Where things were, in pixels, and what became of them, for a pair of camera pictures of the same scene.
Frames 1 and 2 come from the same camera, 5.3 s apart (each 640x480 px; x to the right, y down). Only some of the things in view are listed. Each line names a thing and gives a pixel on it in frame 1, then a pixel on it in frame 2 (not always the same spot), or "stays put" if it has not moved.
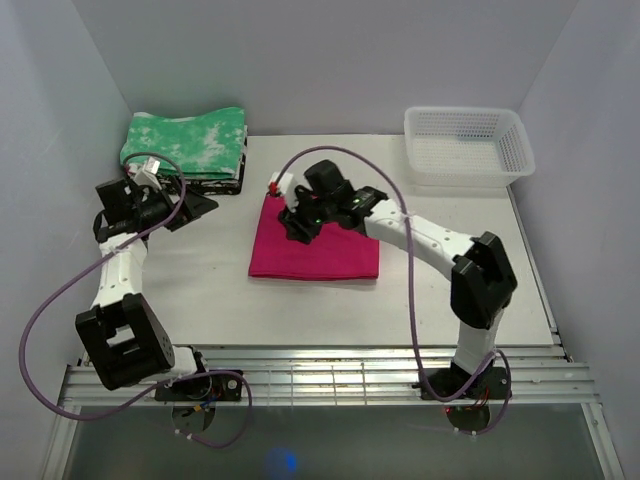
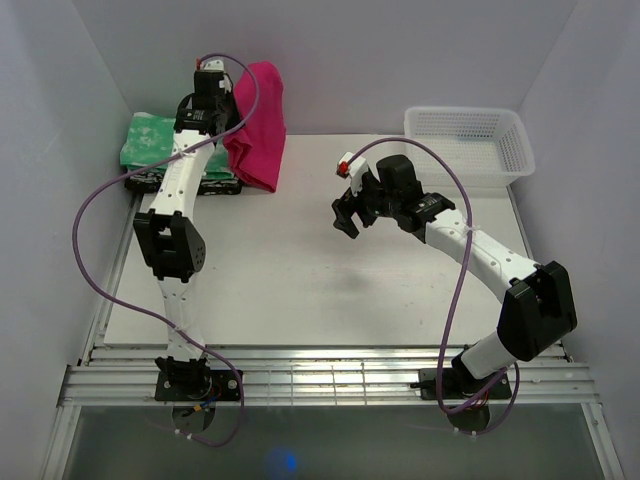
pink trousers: (333, 252) to (256, 152)
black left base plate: (211, 387) stays put
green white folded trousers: (208, 146) stays put
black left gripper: (192, 206) to (230, 98)
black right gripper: (297, 229) to (345, 207)
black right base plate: (447, 382) stays put
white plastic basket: (466, 147) stays put
